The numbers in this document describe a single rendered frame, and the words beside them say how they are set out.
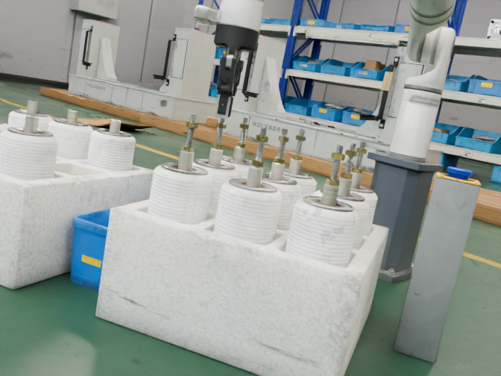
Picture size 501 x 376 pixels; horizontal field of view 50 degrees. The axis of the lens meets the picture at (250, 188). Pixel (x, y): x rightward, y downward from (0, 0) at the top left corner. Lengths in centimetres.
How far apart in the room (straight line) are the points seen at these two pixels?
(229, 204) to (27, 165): 37
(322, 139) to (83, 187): 241
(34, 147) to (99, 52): 455
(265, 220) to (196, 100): 366
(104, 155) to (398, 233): 72
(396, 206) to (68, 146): 78
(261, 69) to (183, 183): 307
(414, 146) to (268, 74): 255
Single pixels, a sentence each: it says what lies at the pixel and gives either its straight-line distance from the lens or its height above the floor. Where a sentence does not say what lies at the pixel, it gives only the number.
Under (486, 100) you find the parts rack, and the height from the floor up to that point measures 74.
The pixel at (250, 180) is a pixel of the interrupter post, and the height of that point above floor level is 26.
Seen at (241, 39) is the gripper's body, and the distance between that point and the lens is 92.
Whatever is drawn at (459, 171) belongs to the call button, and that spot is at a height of 33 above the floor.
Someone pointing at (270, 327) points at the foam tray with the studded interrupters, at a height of 8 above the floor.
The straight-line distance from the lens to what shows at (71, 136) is 123.
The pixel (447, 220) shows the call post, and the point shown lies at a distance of 93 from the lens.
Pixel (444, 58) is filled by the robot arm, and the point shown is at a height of 55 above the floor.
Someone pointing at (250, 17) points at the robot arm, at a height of 51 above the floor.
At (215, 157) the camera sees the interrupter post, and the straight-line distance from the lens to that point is 95.
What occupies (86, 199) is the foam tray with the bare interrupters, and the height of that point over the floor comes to 14.
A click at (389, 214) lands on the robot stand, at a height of 16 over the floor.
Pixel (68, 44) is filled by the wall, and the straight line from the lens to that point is 785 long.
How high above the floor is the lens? 39
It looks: 10 degrees down
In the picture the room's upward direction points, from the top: 11 degrees clockwise
